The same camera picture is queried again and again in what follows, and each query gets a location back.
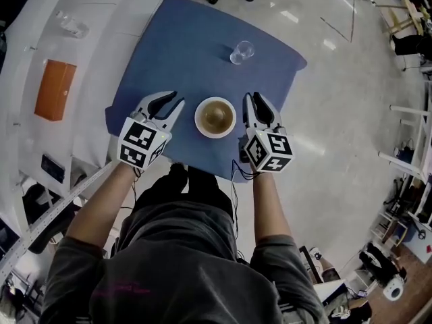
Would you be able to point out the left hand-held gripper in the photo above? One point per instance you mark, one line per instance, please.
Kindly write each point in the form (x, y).
(136, 140)

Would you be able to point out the clear plastic bottle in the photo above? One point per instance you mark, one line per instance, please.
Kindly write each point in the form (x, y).
(72, 25)

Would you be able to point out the white metal rack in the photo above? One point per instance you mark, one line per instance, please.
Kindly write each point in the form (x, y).
(416, 140)

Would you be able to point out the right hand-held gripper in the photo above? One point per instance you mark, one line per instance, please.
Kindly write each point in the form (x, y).
(266, 148)

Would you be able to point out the blue tablecloth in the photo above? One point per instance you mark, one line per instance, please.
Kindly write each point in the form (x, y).
(189, 56)

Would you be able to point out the white bowl dish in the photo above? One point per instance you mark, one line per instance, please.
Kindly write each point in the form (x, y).
(215, 116)

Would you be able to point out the clear glass cup dish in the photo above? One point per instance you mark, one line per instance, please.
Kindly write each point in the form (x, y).
(241, 52)

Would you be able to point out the wooden easel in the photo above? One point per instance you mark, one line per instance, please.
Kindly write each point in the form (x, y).
(406, 15)

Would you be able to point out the black flat device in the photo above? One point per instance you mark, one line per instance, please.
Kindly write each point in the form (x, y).
(53, 168)

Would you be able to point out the perforated metal rail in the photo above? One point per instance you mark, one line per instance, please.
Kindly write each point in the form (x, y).
(50, 216)

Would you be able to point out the white round appliance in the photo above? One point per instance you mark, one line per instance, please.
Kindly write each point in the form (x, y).
(393, 289)

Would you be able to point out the orange box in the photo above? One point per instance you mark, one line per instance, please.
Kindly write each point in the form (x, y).
(55, 89)

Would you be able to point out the person's left forearm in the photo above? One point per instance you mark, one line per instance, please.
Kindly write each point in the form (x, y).
(101, 204)

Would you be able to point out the person's right forearm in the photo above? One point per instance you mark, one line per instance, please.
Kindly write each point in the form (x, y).
(270, 208)

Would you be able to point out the person's grey shirt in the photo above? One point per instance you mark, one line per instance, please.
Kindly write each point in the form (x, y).
(182, 265)

